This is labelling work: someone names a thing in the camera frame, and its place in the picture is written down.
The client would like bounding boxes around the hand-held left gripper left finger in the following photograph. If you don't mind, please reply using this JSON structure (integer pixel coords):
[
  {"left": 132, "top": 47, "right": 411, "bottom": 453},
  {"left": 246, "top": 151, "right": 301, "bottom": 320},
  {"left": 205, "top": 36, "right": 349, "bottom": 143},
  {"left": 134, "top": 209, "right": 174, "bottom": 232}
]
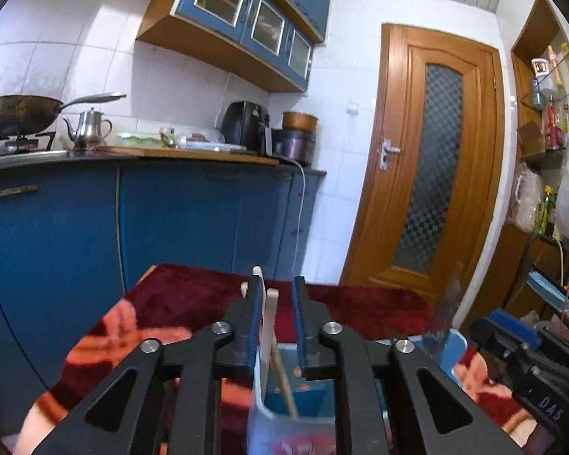
[{"left": 33, "top": 275, "right": 266, "bottom": 455}]

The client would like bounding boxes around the wooden door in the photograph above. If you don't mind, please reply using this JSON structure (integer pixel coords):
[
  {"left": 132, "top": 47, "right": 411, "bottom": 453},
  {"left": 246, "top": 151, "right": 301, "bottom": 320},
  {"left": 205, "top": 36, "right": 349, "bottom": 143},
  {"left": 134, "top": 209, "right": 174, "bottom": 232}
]
[{"left": 339, "top": 23, "right": 506, "bottom": 309}]

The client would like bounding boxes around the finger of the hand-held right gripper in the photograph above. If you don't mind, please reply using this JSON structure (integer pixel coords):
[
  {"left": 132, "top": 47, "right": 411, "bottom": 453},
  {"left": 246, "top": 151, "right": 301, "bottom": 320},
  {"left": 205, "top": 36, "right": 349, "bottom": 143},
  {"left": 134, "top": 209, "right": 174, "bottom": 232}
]
[{"left": 469, "top": 310, "right": 542, "bottom": 357}]

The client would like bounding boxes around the black air fryer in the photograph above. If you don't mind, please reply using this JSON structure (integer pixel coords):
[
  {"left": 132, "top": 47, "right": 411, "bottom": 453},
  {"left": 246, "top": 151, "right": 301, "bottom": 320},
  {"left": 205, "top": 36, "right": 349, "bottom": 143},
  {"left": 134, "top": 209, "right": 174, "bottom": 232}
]
[{"left": 220, "top": 100, "right": 272, "bottom": 156}]

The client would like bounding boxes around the dark rice cooker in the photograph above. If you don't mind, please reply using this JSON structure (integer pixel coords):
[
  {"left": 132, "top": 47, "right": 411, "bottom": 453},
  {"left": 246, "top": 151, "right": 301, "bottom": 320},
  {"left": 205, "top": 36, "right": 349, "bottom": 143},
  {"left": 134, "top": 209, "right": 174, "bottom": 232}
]
[{"left": 270, "top": 128, "right": 314, "bottom": 168}]

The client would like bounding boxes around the wooden wall shelf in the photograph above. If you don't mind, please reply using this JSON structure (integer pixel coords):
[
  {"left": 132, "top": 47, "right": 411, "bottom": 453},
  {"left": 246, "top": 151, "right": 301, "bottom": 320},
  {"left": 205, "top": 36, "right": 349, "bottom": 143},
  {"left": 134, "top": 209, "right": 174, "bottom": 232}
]
[{"left": 505, "top": 0, "right": 569, "bottom": 323}]

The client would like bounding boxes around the light blue utensil box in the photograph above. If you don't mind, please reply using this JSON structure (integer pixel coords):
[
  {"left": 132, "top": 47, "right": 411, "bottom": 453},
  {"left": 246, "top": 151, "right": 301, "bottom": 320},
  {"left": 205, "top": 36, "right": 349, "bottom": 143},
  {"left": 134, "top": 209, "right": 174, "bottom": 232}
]
[{"left": 247, "top": 329, "right": 468, "bottom": 455}]

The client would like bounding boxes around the dark steel wok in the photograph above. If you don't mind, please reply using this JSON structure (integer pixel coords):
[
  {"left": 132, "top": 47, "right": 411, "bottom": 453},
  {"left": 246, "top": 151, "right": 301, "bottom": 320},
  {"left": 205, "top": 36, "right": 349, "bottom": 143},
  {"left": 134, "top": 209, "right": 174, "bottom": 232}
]
[{"left": 0, "top": 92, "right": 128, "bottom": 137}]

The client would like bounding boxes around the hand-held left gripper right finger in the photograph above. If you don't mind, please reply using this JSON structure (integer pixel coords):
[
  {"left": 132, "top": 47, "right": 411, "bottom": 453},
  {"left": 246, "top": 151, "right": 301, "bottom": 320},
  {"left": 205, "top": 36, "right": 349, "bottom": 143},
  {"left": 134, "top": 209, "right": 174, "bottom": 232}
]
[{"left": 291, "top": 276, "right": 522, "bottom": 455}]

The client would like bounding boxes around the red bottle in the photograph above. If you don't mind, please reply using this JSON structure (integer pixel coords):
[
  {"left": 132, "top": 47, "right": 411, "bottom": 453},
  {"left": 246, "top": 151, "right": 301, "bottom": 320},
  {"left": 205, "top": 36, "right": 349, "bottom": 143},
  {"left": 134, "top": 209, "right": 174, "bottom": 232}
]
[{"left": 545, "top": 99, "right": 567, "bottom": 150}]

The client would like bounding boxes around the white power cable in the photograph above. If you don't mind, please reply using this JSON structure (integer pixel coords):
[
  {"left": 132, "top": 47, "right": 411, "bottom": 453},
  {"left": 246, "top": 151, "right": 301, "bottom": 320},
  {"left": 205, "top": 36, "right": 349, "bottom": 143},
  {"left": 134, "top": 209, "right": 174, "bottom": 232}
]
[{"left": 277, "top": 156, "right": 307, "bottom": 285}]

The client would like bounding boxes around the small cardboard box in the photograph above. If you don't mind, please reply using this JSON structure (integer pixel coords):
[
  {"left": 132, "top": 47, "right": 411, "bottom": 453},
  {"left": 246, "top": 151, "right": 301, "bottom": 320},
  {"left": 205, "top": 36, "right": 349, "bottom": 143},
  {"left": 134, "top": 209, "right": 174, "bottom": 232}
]
[{"left": 517, "top": 121, "right": 546, "bottom": 157}]

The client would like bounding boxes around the blue glass-door wall cabinet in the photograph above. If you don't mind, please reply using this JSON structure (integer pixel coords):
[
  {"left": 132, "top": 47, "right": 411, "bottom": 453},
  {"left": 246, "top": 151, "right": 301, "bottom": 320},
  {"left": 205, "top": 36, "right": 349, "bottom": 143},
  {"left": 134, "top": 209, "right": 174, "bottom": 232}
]
[{"left": 137, "top": 0, "right": 325, "bottom": 93}]

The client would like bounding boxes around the blue packet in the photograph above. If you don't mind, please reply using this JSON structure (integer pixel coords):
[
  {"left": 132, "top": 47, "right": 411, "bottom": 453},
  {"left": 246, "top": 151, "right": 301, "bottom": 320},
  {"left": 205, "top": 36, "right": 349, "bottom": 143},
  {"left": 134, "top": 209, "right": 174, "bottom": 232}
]
[{"left": 526, "top": 272, "right": 569, "bottom": 311}]

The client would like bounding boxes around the brown pot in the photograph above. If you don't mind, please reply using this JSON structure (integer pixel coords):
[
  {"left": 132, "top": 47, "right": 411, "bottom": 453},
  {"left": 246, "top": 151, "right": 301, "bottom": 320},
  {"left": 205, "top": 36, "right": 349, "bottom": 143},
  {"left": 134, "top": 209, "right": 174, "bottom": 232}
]
[{"left": 282, "top": 111, "right": 319, "bottom": 131}]

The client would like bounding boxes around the blue base cabinet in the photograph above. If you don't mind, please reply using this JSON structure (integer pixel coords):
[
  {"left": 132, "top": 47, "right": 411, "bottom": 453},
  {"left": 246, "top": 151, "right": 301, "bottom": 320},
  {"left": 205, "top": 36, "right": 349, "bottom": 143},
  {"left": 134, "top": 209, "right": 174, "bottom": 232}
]
[{"left": 0, "top": 152, "right": 328, "bottom": 437}]

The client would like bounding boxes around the gas stove burner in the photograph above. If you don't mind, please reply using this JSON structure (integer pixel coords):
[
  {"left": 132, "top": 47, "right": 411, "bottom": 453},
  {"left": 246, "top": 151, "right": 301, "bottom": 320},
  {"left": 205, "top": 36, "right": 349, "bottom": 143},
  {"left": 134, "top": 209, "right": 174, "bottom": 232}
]
[{"left": 0, "top": 130, "right": 58, "bottom": 158}]

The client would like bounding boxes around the pale green container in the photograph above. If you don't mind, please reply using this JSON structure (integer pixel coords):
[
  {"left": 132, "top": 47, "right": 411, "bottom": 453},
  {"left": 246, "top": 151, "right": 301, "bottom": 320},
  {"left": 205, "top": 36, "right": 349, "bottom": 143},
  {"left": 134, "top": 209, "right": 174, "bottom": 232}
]
[{"left": 118, "top": 132, "right": 164, "bottom": 147}]

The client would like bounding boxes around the metal door handle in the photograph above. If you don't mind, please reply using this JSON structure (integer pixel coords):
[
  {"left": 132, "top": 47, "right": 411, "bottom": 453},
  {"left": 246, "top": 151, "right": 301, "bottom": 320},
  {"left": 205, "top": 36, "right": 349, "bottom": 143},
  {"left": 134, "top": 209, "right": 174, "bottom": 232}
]
[{"left": 378, "top": 138, "right": 402, "bottom": 171}]

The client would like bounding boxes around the printed fleece blanket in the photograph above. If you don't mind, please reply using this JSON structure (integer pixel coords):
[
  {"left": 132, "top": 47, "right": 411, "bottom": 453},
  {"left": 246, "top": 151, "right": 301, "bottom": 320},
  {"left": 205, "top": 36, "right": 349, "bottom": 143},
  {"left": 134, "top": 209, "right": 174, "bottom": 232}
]
[{"left": 9, "top": 263, "right": 551, "bottom": 455}]

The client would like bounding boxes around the wooden cutting board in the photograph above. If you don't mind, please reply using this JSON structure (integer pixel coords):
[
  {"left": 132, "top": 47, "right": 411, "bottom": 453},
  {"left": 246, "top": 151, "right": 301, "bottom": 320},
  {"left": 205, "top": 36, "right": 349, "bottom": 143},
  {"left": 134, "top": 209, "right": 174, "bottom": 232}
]
[{"left": 97, "top": 144, "right": 280, "bottom": 166}]

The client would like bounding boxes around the steel kettle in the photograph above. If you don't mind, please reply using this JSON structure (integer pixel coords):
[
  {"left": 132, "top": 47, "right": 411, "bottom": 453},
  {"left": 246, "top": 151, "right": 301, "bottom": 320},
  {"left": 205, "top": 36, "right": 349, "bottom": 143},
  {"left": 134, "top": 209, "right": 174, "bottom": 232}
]
[{"left": 63, "top": 107, "right": 113, "bottom": 151}]

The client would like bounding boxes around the silver table knife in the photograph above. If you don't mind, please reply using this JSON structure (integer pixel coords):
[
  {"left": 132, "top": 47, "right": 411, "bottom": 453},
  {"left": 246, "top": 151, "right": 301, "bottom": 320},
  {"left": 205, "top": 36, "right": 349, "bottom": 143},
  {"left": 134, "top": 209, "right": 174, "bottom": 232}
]
[{"left": 427, "top": 260, "right": 465, "bottom": 356}]

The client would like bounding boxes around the green bottle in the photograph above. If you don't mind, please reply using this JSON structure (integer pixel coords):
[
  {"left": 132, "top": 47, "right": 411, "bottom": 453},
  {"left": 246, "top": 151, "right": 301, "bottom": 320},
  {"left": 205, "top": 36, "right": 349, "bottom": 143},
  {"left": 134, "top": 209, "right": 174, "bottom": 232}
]
[{"left": 536, "top": 185, "right": 558, "bottom": 238}]

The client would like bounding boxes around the clear bag with contents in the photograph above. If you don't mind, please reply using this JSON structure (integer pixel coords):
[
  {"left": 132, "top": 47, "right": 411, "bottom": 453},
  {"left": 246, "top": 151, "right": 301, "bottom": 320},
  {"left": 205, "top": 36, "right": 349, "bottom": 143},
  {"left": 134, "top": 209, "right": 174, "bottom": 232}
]
[{"left": 509, "top": 163, "right": 544, "bottom": 233}]

